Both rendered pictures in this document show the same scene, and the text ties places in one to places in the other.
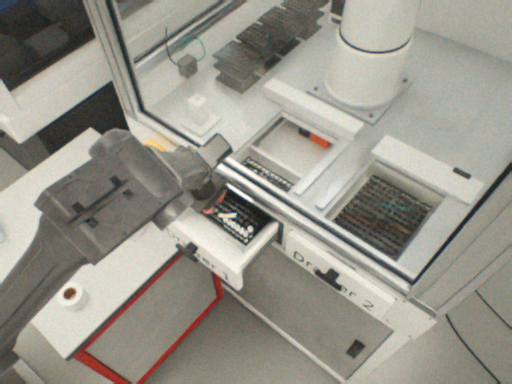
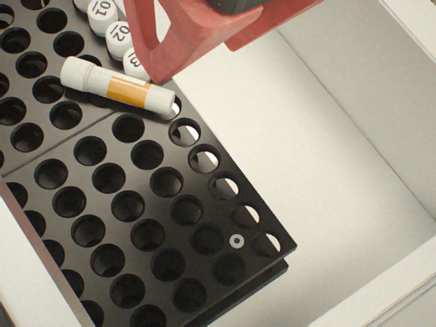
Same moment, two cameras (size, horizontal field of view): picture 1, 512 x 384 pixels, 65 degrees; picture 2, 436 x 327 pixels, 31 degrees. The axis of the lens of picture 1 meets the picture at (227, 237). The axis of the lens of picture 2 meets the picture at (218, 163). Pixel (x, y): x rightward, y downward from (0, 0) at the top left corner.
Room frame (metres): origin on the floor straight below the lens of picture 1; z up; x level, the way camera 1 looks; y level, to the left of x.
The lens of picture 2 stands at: (0.74, 0.05, 1.19)
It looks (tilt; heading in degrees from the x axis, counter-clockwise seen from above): 67 degrees down; 184
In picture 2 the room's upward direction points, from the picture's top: 4 degrees clockwise
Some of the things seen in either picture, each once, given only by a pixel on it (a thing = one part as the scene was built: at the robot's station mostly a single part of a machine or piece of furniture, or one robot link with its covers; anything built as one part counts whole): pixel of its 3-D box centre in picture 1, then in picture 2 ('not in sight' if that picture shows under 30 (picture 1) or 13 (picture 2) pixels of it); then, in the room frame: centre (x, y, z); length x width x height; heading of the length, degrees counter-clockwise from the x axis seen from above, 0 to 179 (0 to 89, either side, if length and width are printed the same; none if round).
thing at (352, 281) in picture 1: (334, 274); not in sight; (0.40, -0.25, 0.87); 0.29 x 0.02 x 0.11; 43
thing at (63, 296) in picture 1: (72, 296); not in sight; (0.47, 0.45, 0.78); 0.07 x 0.07 x 0.04
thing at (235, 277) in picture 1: (198, 248); (329, 14); (0.52, 0.08, 0.87); 0.29 x 0.02 x 0.11; 43
